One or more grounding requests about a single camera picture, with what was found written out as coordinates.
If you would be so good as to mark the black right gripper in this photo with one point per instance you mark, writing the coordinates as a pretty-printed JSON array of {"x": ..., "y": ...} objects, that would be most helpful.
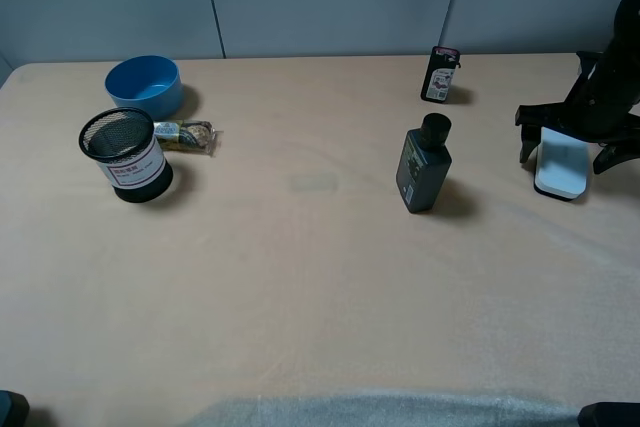
[{"x": 592, "y": 112}]

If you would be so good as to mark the white whiteboard eraser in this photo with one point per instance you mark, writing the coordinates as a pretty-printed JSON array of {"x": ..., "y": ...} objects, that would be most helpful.
[{"x": 562, "y": 166}]

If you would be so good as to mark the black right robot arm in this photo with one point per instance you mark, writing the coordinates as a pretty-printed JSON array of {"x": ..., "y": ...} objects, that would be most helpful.
[{"x": 620, "y": 60}]

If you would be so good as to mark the dark grey ink bottle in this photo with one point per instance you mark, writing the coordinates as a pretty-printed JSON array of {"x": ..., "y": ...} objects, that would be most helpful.
[{"x": 424, "y": 163}]

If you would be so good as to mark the small black labelled package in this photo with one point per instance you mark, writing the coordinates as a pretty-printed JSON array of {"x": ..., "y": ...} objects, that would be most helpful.
[{"x": 440, "y": 70}]

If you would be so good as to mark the black base part right corner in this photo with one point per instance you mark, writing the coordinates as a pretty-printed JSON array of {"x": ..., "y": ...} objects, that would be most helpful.
[{"x": 610, "y": 414}]

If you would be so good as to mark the black base part corner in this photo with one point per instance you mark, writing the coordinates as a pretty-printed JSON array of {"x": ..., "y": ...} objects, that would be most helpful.
[
  {"x": 610, "y": 414},
  {"x": 14, "y": 409}
]

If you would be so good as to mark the gold chocolate candy pack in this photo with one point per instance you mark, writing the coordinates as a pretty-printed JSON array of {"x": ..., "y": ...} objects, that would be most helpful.
[{"x": 190, "y": 136}]

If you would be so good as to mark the blue plastic bowl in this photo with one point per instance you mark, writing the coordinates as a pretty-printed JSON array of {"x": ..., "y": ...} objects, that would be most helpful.
[{"x": 150, "y": 83}]

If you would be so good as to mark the black mesh pen holder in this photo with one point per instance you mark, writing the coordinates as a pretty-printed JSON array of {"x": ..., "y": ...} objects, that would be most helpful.
[{"x": 122, "y": 143}]

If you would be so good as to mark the black base part left corner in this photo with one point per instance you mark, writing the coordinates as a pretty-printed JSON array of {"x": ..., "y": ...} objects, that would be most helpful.
[{"x": 14, "y": 409}]

